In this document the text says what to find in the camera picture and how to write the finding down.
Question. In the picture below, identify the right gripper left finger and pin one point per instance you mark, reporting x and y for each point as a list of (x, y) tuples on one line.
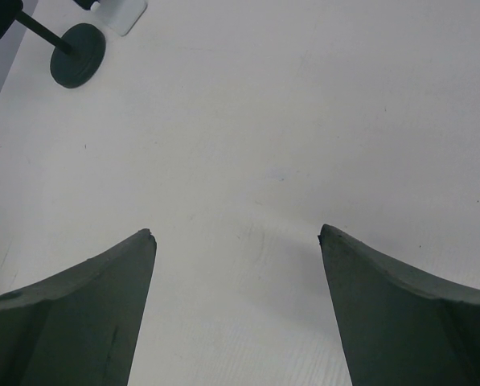
[(79, 326)]

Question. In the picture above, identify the white folding phone stand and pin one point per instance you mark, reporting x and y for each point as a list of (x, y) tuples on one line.
[(119, 15)]

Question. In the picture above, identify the black round base phone holder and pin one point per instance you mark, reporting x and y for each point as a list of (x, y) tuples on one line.
[(77, 54)]

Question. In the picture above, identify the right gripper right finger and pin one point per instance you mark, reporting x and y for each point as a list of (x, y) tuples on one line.
[(399, 325)]

